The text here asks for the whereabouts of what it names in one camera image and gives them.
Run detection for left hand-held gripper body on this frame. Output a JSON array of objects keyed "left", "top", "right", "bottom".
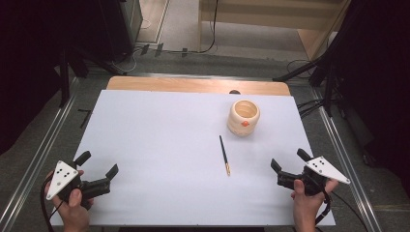
[{"left": 45, "top": 159, "right": 112, "bottom": 211}]

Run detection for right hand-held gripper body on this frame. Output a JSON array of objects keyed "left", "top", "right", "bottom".
[{"left": 276, "top": 156, "right": 351, "bottom": 196}]

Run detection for black pen with gold tip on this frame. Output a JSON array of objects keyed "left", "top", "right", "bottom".
[{"left": 219, "top": 134, "right": 232, "bottom": 177}]

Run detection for cream ribbed cup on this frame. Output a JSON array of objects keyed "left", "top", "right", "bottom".
[{"left": 226, "top": 99, "right": 261, "bottom": 137}]

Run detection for person's left hand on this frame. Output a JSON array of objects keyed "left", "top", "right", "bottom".
[{"left": 44, "top": 169, "right": 95, "bottom": 232}]

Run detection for person's right hand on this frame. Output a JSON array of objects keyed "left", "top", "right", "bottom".
[{"left": 290, "top": 178, "right": 340, "bottom": 232}]

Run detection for white table mat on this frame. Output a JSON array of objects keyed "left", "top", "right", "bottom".
[{"left": 49, "top": 89, "right": 337, "bottom": 227}]

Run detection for black metal stand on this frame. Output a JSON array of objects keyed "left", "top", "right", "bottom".
[
  {"left": 58, "top": 46, "right": 90, "bottom": 108},
  {"left": 272, "top": 32, "right": 352, "bottom": 118}
]

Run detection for wooden table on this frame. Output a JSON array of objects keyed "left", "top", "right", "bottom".
[{"left": 105, "top": 75, "right": 292, "bottom": 97}]

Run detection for dark cabinet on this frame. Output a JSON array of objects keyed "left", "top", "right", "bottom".
[{"left": 96, "top": 0, "right": 144, "bottom": 57}]

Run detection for light wooden furniture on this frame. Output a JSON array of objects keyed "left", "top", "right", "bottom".
[{"left": 197, "top": 0, "right": 353, "bottom": 62}]

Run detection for metal floor rail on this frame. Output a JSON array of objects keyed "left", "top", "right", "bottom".
[
  {"left": 310, "top": 88, "right": 385, "bottom": 232},
  {"left": 0, "top": 76, "right": 80, "bottom": 231}
]

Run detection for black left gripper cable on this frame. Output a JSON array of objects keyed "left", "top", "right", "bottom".
[{"left": 40, "top": 175, "right": 66, "bottom": 232}]

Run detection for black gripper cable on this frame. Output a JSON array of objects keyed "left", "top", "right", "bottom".
[
  {"left": 40, "top": 175, "right": 66, "bottom": 232},
  {"left": 314, "top": 188, "right": 333, "bottom": 226}
]

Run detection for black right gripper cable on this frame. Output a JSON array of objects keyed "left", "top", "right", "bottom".
[{"left": 314, "top": 188, "right": 333, "bottom": 226}]

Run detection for black floor cables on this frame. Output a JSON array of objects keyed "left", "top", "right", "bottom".
[{"left": 285, "top": 59, "right": 326, "bottom": 119}]

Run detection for thin black cable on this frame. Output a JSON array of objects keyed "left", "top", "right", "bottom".
[{"left": 331, "top": 191, "right": 369, "bottom": 232}]

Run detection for white floor cable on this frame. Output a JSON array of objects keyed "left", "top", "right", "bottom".
[{"left": 110, "top": 18, "right": 153, "bottom": 74}]

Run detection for black hanging cable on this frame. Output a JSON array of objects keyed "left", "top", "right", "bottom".
[{"left": 162, "top": 0, "right": 220, "bottom": 55}]

